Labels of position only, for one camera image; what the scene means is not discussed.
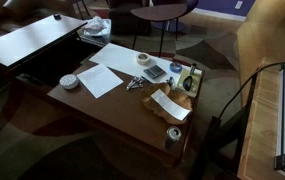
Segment raised coffee table top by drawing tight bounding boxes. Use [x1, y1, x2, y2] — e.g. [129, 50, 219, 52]
[0, 13, 88, 68]

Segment beige masking tape roll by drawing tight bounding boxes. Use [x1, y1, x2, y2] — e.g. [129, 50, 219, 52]
[135, 52, 152, 66]

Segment printed white paper sheet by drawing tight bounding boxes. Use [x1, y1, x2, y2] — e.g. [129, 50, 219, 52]
[76, 62, 125, 100]

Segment brown wooden coffee table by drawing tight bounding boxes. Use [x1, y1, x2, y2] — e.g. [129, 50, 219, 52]
[46, 42, 206, 168]

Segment white wall outlet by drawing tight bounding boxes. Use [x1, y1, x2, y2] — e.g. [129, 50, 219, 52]
[234, 0, 244, 11]

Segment large white paper sheet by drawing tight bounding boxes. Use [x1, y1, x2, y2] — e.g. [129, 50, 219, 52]
[88, 42, 203, 85]

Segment black table stand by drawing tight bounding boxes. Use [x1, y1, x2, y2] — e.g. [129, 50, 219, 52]
[188, 71, 260, 180]

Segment round dark side table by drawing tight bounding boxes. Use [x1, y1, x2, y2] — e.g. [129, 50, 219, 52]
[129, 0, 200, 58]

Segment round white container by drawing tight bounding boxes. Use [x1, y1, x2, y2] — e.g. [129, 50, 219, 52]
[58, 73, 80, 91]

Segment brown leather sofa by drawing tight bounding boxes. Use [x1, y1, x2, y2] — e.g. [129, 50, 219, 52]
[0, 0, 80, 45]

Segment white paper slip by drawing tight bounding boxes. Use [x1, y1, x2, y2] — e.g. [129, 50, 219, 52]
[150, 88, 192, 122]

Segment grey calculator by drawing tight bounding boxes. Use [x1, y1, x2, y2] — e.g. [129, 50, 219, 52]
[143, 64, 167, 81]

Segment metal keys bundle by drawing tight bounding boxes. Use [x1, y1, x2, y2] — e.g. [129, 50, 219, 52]
[125, 75, 145, 92]

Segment brown leaf-shaped wooden tray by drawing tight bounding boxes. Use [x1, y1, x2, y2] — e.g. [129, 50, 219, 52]
[140, 82, 194, 126]

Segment light wooden robot table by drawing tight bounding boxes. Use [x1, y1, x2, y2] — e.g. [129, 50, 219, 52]
[236, 56, 285, 180]

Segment silver soda can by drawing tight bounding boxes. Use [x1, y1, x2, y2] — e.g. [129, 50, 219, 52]
[164, 125, 183, 150]

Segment dark armchair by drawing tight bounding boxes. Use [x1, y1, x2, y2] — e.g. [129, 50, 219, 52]
[107, 0, 154, 37]

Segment clear plastic storage bin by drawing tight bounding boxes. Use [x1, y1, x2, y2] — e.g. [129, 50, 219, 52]
[79, 18, 113, 47]

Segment blue tape roll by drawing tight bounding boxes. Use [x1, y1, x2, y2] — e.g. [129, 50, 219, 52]
[168, 61, 184, 74]

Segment small metal cylinder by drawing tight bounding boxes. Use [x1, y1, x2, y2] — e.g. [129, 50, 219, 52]
[189, 62, 198, 76]

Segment small metal clip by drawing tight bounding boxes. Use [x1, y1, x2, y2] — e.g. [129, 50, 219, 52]
[165, 76, 176, 87]

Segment patterned area rug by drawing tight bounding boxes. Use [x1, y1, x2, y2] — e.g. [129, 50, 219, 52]
[0, 9, 250, 180]

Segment light wooden cabinet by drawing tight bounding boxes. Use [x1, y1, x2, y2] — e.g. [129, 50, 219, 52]
[236, 0, 285, 88]

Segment crumpled plastic bag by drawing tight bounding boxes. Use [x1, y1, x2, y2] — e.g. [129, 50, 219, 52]
[83, 15, 109, 36]

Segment black power cable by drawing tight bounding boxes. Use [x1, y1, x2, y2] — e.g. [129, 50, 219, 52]
[216, 59, 285, 122]

